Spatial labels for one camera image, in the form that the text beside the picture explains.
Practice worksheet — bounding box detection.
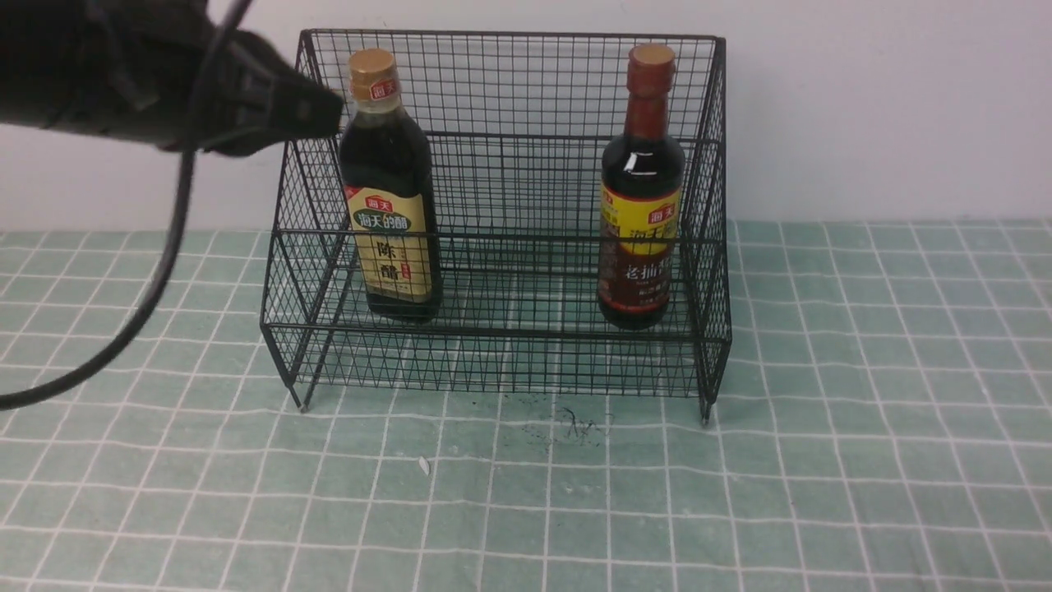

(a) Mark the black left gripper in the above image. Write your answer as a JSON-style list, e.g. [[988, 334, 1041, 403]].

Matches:
[[1, 1, 344, 158]]

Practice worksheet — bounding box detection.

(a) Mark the vinegar bottle gold cap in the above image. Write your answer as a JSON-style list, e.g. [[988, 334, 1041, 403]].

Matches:
[[339, 49, 443, 323]]

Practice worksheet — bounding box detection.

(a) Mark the dark soy sauce bottle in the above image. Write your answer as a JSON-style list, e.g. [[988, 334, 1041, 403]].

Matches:
[[596, 44, 686, 331]]

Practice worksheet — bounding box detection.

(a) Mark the green checkered tablecloth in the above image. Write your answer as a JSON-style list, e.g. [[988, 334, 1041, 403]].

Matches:
[[2, 220, 1050, 591]]

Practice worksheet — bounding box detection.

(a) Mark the black cable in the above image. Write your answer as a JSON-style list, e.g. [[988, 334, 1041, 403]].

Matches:
[[0, 0, 256, 411]]

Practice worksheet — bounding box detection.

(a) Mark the black wire mesh shelf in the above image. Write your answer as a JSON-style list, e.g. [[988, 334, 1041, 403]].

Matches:
[[260, 29, 732, 421]]

